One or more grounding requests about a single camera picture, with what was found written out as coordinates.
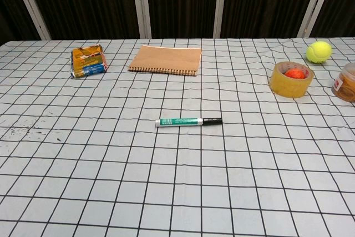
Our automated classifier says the clear jar with brown contents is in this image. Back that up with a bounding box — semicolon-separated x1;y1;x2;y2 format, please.
331;63;355;102

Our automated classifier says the yellowish clear tape roll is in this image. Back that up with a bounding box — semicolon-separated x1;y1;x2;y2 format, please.
269;61;315;99

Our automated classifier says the white black checkered tablecloth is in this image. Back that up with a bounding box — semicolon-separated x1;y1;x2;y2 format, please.
0;37;355;237

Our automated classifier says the green marker body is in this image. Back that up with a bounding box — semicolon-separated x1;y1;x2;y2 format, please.
155;117;205;128

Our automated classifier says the brown spiral notebook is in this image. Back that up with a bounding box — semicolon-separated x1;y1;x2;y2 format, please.
127;44;202;77

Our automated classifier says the black marker cap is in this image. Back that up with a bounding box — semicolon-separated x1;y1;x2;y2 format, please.
202;117;224;126

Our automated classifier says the yellow tennis ball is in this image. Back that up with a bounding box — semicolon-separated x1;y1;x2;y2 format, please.
306;41;332;64

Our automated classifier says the white screen frame post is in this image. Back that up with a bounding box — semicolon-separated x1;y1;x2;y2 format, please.
130;0;153;39
297;0;337;38
7;0;52;41
212;0;236;39

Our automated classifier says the orange ball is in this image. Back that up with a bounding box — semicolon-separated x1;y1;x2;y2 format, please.
285;68;306;80

